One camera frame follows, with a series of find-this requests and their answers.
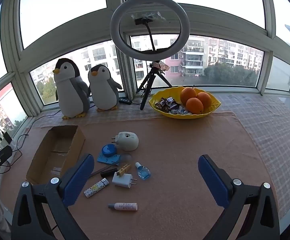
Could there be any yellow fruit bowl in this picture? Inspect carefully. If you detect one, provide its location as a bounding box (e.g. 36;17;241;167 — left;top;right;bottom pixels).
149;86;222;119

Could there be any white power strip with chargers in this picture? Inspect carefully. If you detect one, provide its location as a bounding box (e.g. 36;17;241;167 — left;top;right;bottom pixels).
0;125;29;173

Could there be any small penguin plush toy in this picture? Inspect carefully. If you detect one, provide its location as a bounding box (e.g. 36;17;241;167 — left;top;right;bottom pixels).
87;64;123;112

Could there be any white patterned lighter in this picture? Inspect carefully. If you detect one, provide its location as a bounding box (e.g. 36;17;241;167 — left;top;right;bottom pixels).
84;178;110;198

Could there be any brown cardboard box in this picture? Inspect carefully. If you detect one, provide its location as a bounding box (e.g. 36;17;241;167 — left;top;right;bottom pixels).
26;125;86;185

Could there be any black cylinder tube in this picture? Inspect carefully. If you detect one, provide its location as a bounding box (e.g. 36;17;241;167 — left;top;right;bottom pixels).
100;168;118;178

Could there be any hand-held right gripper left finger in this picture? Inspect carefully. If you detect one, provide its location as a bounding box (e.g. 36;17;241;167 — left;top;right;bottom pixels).
11;153;95;240

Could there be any checkered cloth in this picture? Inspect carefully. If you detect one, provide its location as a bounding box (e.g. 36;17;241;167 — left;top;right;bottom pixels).
33;91;290;220

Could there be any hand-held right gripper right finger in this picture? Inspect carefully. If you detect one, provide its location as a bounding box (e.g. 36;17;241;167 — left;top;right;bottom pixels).
197;154;281;240

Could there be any white plug-in mosquito repeller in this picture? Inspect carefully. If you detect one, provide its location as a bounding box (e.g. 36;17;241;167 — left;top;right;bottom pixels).
110;131;139;152

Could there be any blue round tape measure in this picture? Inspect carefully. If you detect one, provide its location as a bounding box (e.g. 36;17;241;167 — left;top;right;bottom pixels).
102;144;117;157

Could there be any white ring light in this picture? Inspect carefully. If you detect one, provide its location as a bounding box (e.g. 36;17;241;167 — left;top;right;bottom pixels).
110;0;191;62

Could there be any grey translucent spoon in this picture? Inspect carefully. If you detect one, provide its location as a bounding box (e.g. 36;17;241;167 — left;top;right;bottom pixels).
89;154;133;178

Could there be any orange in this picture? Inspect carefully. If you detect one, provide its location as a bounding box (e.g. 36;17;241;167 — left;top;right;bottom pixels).
180;87;197;104
196;92;212;109
186;97;204;115

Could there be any pink bottle with grey cap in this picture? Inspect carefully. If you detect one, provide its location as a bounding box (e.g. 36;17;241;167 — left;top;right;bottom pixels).
108;202;138;211

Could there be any pile of wrapped candies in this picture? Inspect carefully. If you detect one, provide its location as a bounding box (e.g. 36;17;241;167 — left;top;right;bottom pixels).
155;96;193;115

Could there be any small blue liquid bottle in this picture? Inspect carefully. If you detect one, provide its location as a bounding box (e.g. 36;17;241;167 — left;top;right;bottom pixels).
135;162;151;180

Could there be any wooden clothespin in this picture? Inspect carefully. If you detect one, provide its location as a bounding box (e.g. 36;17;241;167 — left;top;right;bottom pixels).
117;164;132;177

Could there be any large penguin plush toy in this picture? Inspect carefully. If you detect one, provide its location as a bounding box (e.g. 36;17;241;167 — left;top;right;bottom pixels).
53;58;91;120

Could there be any blue flat plastic stand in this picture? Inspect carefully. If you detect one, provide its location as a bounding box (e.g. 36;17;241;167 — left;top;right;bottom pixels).
97;152;122;165

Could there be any white charger plug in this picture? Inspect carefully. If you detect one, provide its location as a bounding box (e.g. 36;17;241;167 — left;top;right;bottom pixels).
112;172;137;188

